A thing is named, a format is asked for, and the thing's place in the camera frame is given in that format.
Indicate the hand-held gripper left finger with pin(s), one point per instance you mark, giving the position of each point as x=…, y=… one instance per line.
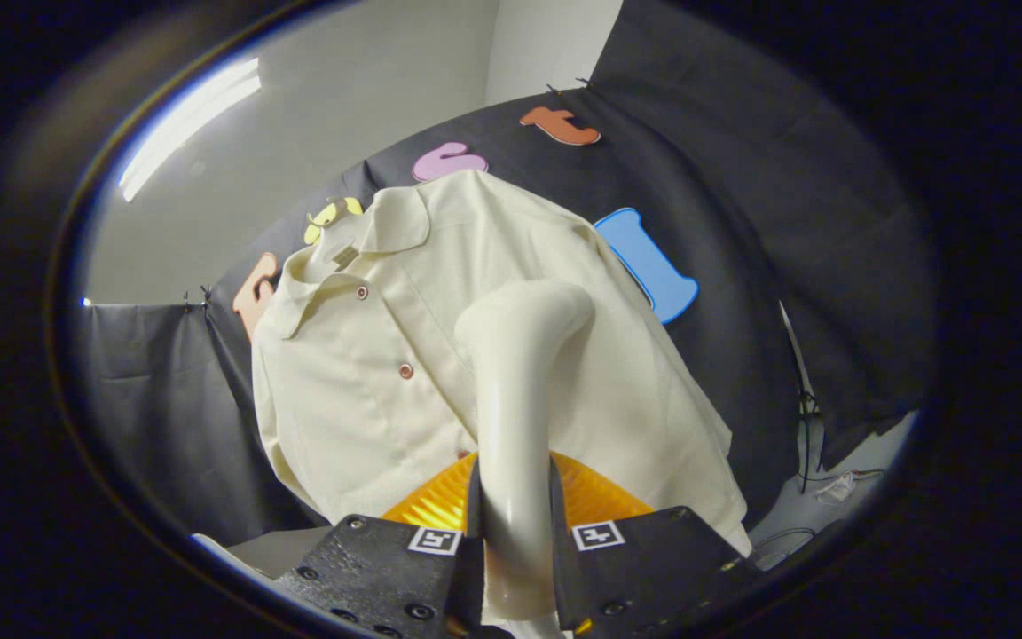
x=470, y=577

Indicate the black backdrop cloth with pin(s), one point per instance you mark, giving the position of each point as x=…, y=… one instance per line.
x=742, y=222

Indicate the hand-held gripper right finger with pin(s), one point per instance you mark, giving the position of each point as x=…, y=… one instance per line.
x=564, y=577

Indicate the grey cabinet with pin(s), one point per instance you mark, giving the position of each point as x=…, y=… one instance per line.
x=271, y=550

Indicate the white garment steamer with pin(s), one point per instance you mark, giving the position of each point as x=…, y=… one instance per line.
x=515, y=426

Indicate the cream button-up shirt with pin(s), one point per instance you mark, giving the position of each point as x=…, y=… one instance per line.
x=369, y=399

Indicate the ceiling light panel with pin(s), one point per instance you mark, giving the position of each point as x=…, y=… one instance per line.
x=187, y=124

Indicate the black binder clip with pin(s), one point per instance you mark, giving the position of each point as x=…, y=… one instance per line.
x=194, y=297
x=569, y=86

